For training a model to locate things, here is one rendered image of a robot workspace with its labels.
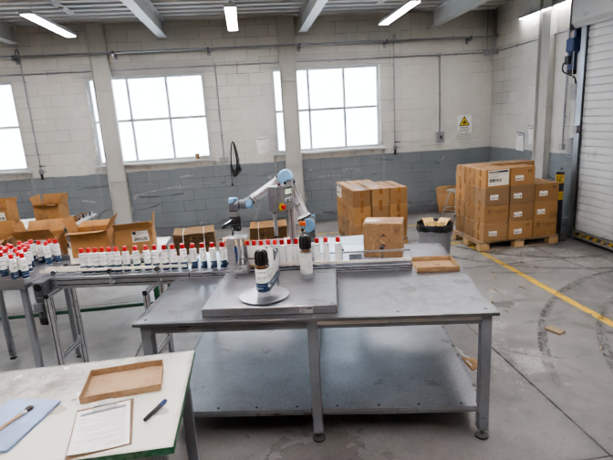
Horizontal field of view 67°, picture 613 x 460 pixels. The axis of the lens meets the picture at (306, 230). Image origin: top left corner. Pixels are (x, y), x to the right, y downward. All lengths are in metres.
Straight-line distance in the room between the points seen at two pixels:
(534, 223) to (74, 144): 7.59
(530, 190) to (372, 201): 2.14
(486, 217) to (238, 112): 4.67
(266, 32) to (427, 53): 2.98
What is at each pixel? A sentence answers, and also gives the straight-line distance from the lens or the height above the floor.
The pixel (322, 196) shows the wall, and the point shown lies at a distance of 8.98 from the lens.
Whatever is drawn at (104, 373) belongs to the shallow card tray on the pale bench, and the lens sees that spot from 2.53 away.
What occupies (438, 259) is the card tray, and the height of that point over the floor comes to 0.84.
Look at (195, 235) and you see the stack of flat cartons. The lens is 7.41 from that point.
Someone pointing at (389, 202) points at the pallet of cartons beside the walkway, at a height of 0.68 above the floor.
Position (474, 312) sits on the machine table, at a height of 0.83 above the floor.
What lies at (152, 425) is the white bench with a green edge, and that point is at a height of 0.80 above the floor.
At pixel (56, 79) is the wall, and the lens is 9.35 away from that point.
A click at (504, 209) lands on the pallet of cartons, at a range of 6.89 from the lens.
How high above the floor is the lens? 1.93
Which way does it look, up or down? 13 degrees down
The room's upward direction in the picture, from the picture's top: 4 degrees counter-clockwise
